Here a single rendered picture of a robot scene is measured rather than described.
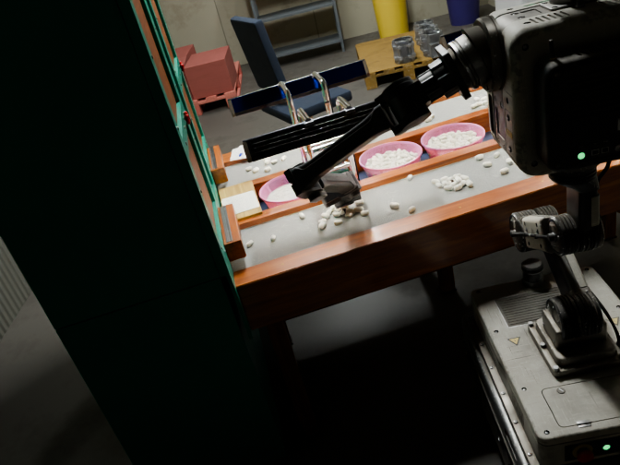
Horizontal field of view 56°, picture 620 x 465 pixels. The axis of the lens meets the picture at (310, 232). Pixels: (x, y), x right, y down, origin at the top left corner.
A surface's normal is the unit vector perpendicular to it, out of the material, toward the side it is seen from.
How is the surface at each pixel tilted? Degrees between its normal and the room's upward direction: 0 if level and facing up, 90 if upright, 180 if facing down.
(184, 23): 90
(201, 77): 90
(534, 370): 1
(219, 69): 90
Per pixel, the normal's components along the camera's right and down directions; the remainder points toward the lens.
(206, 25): 0.04, 0.50
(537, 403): -0.23, -0.84
